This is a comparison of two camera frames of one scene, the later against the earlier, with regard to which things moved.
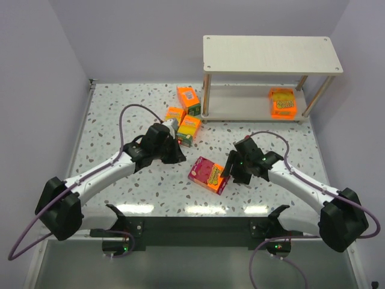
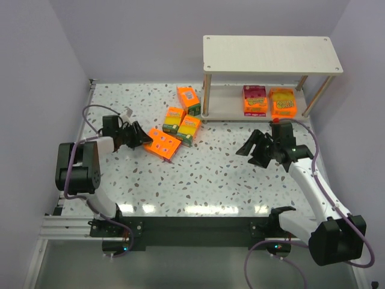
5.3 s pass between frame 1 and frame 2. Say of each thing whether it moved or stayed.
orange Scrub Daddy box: stayed
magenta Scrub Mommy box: moved
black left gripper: moved
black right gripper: moved
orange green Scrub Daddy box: stayed
